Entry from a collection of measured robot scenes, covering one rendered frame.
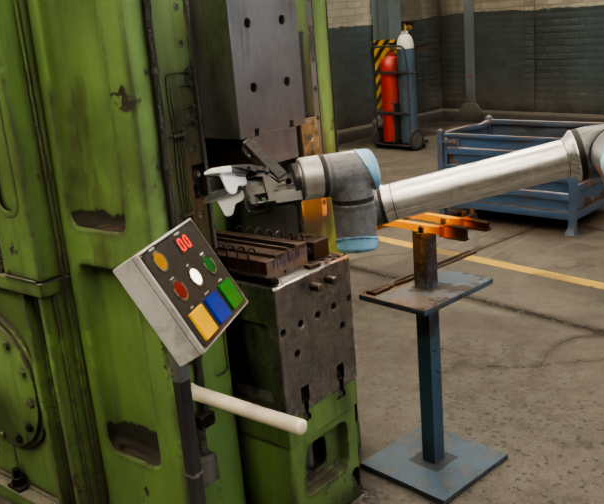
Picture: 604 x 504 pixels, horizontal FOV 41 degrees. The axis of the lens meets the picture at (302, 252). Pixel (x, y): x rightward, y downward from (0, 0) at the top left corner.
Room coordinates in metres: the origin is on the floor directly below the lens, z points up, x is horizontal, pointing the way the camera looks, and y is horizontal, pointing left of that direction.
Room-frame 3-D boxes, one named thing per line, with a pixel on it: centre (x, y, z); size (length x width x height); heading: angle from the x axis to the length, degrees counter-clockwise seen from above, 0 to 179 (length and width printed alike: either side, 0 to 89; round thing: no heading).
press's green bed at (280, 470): (2.64, 0.18, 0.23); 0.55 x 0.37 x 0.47; 49
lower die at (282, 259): (2.60, 0.21, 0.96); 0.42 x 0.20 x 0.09; 49
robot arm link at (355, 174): (1.70, -0.11, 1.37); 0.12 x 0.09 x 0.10; 102
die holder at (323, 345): (2.64, 0.18, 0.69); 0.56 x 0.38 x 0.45; 49
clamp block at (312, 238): (2.63, -0.02, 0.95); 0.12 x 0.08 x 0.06; 49
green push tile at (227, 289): (2.04, 0.20, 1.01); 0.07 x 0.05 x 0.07; 164
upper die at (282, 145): (2.60, 0.21, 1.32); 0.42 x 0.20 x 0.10; 49
